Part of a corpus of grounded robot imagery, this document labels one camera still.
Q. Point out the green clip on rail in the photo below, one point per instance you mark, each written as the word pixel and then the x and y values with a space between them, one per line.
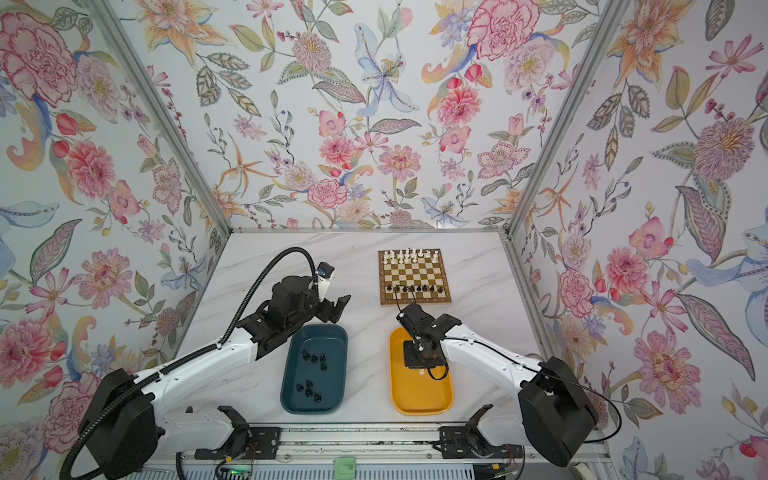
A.
pixel 345 468

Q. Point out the yellow plastic tray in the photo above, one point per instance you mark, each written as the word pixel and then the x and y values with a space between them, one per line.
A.
pixel 414 392

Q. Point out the dark teal plastic tray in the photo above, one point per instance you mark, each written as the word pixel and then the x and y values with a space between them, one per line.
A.
pixel 315 370

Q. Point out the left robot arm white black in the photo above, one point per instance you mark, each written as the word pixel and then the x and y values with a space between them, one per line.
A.
pixel 134 417

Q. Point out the wooden chess board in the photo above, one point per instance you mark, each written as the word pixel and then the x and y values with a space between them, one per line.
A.
pixel 412 274

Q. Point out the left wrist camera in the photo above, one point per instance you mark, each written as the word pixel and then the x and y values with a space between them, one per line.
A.
pixel 324 273

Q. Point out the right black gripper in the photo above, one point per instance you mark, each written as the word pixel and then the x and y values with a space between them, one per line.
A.
pixel 409 360

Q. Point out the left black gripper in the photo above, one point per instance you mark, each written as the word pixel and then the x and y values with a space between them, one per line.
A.
pixel 328 315

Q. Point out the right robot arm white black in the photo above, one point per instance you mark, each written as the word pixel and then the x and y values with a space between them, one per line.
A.
pixel 553 414

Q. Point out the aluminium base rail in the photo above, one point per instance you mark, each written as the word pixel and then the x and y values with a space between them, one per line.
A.
pixel 360 447

